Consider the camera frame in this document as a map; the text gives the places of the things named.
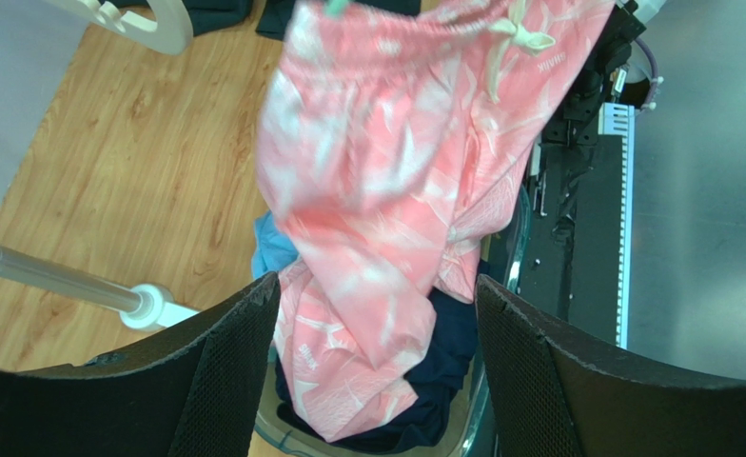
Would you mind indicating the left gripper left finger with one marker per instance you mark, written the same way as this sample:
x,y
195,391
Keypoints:
x,y
189,390

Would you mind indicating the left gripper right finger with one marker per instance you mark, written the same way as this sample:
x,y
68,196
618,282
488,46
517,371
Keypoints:
x,y
558,391

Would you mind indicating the pink patterned shorts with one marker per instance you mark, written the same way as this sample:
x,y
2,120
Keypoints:
x,y
388,147

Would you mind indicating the beige clothes hanger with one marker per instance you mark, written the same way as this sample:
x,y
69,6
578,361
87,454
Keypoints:
x,y
169,32

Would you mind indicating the metal clothes rack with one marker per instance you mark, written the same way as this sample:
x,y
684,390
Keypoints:
x,y
145,307

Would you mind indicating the navy blue garment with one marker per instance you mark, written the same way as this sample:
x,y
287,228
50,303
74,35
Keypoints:
x,y
436,380

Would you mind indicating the light blue garment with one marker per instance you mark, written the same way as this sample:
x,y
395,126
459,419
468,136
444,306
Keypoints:
x,y
274,251

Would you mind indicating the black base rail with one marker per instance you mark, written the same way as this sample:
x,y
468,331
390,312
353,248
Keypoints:
x,y
577,260

